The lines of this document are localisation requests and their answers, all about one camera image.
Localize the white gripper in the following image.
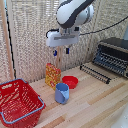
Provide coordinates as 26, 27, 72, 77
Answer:
45, 27, 81, 57

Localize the red bowl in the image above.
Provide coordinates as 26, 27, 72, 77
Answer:
61, 75, 80, 90

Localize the red plastic shopping basket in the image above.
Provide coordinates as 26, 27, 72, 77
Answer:
0, 78, 46, 128

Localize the yellow red snack box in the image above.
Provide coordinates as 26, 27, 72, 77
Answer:
44, 62, 63, 91

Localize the woven wicker screen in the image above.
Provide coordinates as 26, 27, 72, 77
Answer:
7, 0, 128, 84

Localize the light blue mug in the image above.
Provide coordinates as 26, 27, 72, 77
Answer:
54, 82, 71, 105

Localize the black toaster oven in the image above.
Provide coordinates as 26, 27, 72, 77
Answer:
92, 36, 128, 80

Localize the black wire oven rack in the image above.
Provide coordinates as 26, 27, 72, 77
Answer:
79, 63, 112, 85

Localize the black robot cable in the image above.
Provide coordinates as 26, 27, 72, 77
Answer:
79, 22, 128, 37

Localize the wooden post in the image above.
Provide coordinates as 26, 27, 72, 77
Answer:
0, 0, 16, 82

